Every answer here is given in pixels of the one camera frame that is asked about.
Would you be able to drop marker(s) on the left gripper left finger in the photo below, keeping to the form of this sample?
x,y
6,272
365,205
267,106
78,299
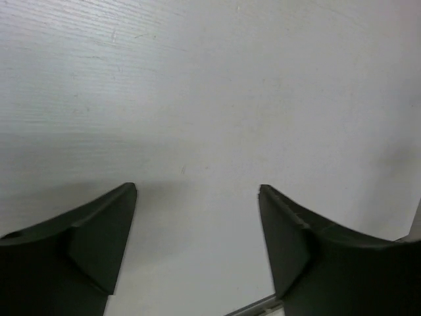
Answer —
x,y
68,265

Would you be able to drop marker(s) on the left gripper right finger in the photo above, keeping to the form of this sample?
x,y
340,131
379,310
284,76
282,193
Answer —
x,y
322,268

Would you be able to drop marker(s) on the aluminium table rail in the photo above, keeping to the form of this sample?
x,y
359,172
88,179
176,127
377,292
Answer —
x,y
266,306

